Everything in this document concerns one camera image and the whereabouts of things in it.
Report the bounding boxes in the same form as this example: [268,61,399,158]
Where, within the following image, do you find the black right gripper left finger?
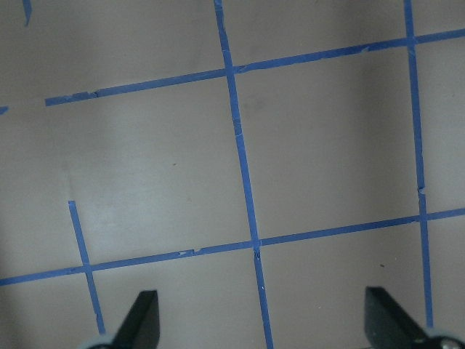
[110,290,161,349]

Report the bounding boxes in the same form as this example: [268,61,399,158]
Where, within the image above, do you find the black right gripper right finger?
[364,286,436,349]

